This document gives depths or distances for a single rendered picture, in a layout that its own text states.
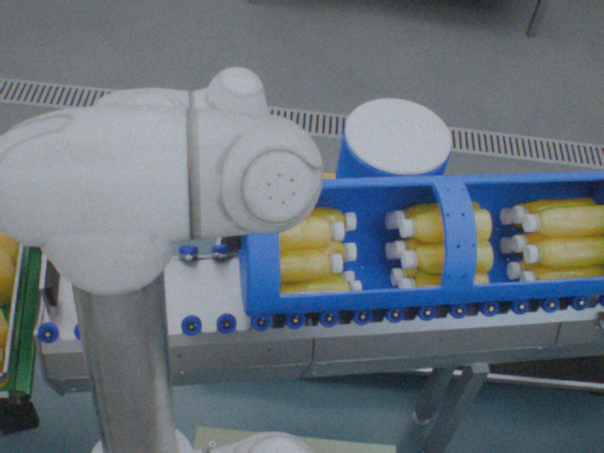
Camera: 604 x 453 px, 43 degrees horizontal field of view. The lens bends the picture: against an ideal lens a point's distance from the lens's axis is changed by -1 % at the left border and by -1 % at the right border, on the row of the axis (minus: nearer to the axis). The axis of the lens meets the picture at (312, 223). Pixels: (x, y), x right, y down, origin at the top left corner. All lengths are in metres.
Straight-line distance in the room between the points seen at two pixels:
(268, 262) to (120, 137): 0.82
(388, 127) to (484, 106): 1.83
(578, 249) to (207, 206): 1.18
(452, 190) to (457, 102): 2.18
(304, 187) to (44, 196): 0.23
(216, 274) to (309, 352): 0.28
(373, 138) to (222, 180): 1.31
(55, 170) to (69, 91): 2.98
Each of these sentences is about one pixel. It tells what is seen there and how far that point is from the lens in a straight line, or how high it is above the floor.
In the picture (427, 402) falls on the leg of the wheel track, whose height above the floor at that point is 0.17.
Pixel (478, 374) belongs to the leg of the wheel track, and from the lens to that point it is 2.12.
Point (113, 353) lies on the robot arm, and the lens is 0.89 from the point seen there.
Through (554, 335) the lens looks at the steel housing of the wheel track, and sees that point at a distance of 1.95.
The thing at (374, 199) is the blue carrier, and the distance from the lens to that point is 1.78.
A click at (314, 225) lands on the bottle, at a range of 1.58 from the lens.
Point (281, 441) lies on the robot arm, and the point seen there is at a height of 1.33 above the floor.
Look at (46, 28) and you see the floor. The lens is 4.09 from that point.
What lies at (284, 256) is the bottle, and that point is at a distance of 1.58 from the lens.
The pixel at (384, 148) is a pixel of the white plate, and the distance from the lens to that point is 1.96.
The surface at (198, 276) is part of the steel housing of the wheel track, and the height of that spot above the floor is 0.93.
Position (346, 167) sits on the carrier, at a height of 0.96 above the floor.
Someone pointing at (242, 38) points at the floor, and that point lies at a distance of 3.97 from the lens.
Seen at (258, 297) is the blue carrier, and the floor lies 1.11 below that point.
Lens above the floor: 2.39
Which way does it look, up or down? 50 degrees down
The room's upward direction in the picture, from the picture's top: 9 degrees clockwise
